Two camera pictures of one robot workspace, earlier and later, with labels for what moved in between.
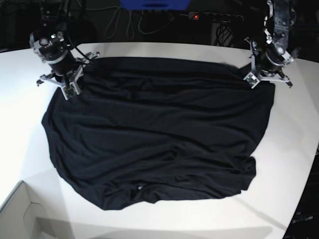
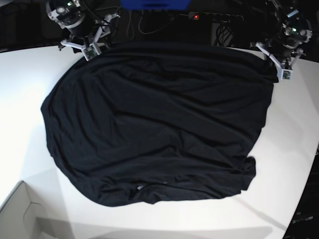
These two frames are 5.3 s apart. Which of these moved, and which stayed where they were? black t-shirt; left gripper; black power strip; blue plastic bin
Moved: left gripper; black t-shirt
Stayed: blue plastic bin; black power strip
